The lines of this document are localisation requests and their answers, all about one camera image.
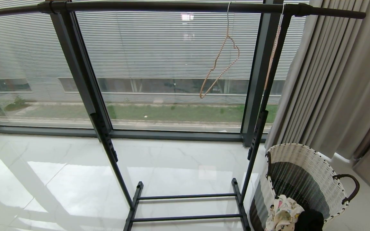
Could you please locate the pink clothes hanger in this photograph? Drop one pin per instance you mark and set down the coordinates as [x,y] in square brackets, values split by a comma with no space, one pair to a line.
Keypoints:
[273,54]
[227,32]

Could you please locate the black clothes rack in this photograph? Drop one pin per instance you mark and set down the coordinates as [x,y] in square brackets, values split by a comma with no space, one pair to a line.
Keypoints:
[172,7]

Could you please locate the white laundry basket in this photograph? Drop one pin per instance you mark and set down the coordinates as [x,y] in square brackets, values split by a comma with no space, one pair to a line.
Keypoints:
[300,160]

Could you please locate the window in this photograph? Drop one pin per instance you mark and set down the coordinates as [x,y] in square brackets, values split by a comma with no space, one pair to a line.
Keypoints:
[172,64]

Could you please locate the cream printed garment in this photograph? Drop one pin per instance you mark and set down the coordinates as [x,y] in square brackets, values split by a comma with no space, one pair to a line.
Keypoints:
[283,215]

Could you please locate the beige curtain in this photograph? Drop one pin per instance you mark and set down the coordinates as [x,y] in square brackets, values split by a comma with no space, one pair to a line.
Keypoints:
[332,80]

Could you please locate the black garment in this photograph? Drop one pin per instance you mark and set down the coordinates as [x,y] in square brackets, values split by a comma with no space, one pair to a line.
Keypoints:
[310,222]

